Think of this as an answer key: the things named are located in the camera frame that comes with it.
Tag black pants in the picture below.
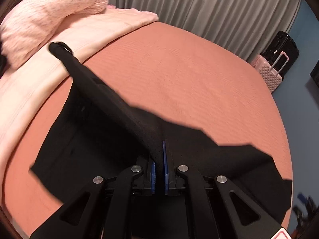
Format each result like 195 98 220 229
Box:
29 42 293 239

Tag pink hardshell suitcase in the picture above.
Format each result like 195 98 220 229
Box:
251 51 289 93

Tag salmon quilted bedspread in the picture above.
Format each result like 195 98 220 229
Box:
3 22 292 235

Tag light pink folded blanket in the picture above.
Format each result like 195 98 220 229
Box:
1 9 159 170

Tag black suitcase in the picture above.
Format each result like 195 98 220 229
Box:
261 31 299 78

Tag grey pleated curtain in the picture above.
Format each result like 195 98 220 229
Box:
110 0 301 62

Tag pink speckled pillow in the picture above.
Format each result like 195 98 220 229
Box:
1 0 109 70

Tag wall mounted black television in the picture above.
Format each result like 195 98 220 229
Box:
310 61 319 87

